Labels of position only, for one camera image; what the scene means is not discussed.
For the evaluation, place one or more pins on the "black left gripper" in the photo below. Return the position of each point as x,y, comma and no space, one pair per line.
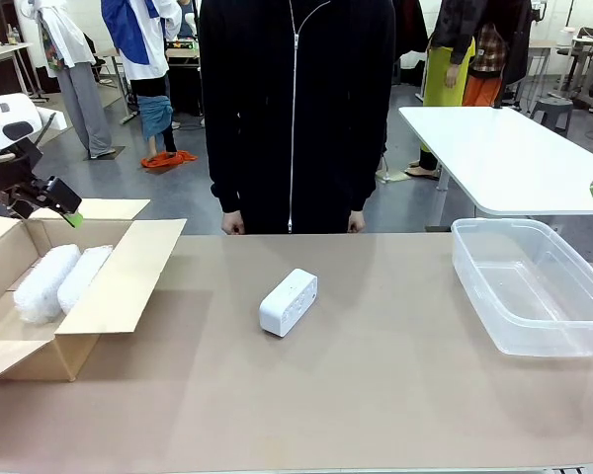
2,175

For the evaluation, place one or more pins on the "bubble-wrapped clock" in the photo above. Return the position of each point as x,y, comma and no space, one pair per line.
42,289
81,279

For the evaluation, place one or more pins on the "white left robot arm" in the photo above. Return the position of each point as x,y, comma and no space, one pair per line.
5,111

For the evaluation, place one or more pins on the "person's left forearm black sleeve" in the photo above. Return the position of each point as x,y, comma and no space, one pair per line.
363,187

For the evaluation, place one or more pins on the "person's right forearm black sleeve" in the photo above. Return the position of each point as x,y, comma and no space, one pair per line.
225,182

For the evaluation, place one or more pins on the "person's right hand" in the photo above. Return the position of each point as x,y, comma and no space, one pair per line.
232,224

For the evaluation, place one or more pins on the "person's left hand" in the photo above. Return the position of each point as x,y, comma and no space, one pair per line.
357,223

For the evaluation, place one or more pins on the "gray square stool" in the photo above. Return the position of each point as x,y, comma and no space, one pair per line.
551,106

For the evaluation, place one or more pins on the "mannequin white shirt gray pants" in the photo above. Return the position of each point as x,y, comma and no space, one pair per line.
84,108

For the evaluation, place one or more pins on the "white table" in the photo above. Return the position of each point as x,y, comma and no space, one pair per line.
499,153

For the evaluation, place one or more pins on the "open cardboard box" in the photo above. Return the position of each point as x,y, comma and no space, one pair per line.
128,276

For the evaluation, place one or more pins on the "orange cloth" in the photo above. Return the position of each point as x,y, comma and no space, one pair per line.
165,160

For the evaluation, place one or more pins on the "person in orange pants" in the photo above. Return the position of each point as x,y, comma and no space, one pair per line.
482,91

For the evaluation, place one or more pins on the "teal cloth on mannequin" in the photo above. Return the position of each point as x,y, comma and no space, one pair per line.
155,116

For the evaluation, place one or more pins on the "clear plastic bin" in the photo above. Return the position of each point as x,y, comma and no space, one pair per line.
479,276

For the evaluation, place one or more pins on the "white desk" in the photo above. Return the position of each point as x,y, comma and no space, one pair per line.
0,49

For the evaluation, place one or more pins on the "person in yellow apron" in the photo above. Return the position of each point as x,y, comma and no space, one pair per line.
442,79

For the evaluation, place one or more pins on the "hanging blue white shirt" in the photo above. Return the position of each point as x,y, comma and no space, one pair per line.
138,39

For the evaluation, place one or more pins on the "dark workbench with items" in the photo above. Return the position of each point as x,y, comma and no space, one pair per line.
183,54

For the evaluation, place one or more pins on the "black hanging garment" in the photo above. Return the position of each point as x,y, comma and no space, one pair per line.
410,24

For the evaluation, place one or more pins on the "white digital clock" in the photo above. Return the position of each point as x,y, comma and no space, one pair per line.
281,311

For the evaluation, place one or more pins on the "person's black zip hoodie torso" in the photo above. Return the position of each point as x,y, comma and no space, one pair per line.
296,123

